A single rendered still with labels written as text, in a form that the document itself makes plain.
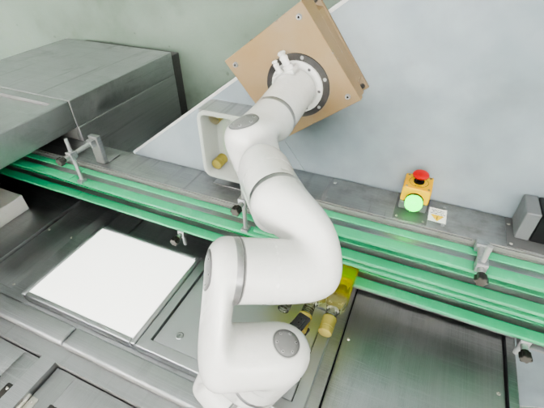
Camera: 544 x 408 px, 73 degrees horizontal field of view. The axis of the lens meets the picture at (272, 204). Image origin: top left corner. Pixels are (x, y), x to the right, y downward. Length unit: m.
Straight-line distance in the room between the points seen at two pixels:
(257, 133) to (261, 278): 0.30
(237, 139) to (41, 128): 1.03
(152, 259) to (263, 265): 0.89
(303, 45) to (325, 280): 0.57
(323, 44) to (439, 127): 0.35
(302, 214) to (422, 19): 0.58
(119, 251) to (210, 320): 0.94
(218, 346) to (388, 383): 0.69
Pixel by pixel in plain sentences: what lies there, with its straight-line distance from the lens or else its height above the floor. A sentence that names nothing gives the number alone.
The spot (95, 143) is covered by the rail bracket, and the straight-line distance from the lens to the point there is 1.45.
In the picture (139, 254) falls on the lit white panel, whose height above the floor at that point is 1.05.
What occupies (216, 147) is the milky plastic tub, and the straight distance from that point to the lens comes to 1.22.
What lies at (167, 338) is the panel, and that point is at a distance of 1.11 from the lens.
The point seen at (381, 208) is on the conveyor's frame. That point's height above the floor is 0.85.
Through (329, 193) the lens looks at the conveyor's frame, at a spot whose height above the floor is 0.83.
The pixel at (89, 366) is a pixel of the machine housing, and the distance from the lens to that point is 1.16.
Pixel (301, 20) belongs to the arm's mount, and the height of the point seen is 0.86.
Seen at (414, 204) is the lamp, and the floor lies 0.85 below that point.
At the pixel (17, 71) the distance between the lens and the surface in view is 2.09.
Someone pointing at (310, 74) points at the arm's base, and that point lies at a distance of 0.90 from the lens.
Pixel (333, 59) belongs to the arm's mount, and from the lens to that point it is 0.88.
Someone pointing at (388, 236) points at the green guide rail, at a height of 0.92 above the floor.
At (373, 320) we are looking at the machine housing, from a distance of 1.18.
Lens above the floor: 1.66
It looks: 46 degrees down
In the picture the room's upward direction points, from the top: 145 degrees counter-clockwise
